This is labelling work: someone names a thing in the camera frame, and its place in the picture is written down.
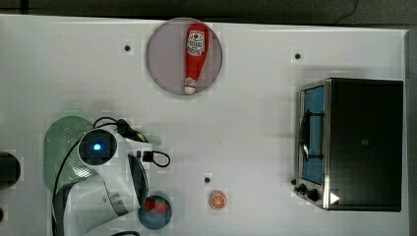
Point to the black toaster oven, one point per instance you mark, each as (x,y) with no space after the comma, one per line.
(349,144)

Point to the green perforated oval basket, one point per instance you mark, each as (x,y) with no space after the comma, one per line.
(60,157)

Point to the red strawberry toy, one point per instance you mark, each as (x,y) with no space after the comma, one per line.
(161,205)

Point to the black object at left edge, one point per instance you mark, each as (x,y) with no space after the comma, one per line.
(10,170)

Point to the orange slice toy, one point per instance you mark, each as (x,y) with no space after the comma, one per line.
(217,200)

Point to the red plush ketchup bottle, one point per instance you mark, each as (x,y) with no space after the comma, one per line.
(197,43)

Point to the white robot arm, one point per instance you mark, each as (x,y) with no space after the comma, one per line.
(119,185)

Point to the round pink plate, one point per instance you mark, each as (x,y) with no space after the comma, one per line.
(165,56)

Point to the blue bowl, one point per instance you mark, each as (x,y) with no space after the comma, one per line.
(149,218)

